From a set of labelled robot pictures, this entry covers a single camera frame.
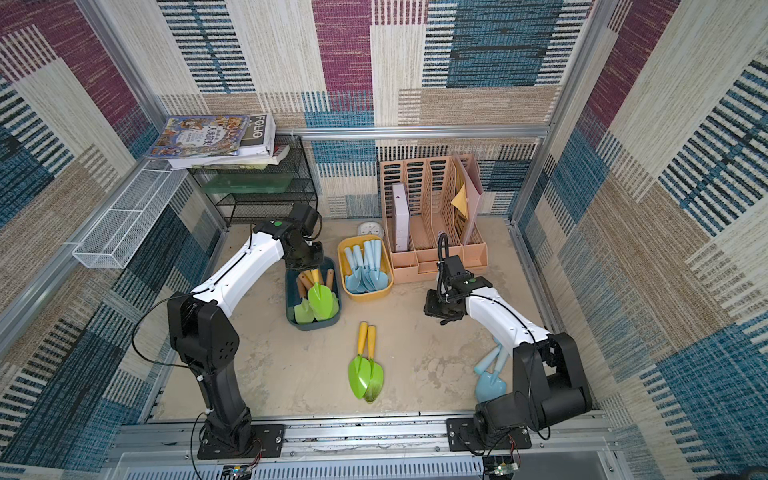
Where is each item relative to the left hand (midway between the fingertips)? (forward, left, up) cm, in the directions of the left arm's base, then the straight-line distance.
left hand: (318, 262), depth 89 cm
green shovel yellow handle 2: (-26, -12, -14) cm, 32 cm away
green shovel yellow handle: (-9, -1, -5) cm, 10 cm away
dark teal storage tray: (-4, +10, -13) cm, 17 cm away
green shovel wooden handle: (-8, +7, -15) cm, 18 cm away
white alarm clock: (+26, -14, -12) cm, 32 cm away
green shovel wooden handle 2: (+3, -1, -11) cm, 11 cm away
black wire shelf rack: (+36, +31, -4) cm, 48 cm away
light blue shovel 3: (+2, -14, -11) cm, 18 cm away
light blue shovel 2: (+1, -9, -11) cm, 14 cm away
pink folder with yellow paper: (+16, -45, +10) cm, 48 cm away
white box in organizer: (+15, -25, +4) cm, 29 cm away
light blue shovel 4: (+5, -11, -12) cm, 17 cm away
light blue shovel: (+3, -17, -13) cm, 22 cm away
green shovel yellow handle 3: (-28, -17, -15) cm, 36 cm away
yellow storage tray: (+17, -6, -10) cm, 21 cm away
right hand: (-10, -32, -8) cm, 35 cm away
